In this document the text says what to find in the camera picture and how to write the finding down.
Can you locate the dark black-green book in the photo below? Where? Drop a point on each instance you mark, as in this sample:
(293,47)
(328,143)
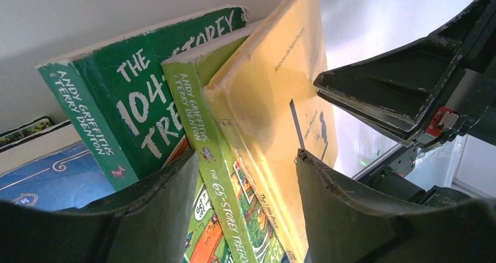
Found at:
(8,138)

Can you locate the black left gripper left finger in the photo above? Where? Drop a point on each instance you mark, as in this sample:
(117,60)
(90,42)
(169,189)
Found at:
(145,222)

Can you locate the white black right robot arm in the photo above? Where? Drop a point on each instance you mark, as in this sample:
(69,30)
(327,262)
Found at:
(422,176)

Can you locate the light green treehouse book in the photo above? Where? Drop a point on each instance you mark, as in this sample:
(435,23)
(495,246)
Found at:
(228,223)

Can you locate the Jane Eyre blue book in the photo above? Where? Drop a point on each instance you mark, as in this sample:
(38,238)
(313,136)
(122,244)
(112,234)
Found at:
(52,170)

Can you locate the dark green treehouse book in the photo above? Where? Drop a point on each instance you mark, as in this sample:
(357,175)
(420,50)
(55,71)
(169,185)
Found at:
(116,96)

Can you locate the yellow book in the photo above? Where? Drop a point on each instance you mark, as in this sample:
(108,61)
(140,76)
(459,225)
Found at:
(267,107)

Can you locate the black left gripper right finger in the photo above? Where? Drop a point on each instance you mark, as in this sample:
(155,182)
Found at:
(346,221)

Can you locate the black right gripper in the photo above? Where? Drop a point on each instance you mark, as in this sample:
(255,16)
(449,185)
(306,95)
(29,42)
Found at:
(398,93)

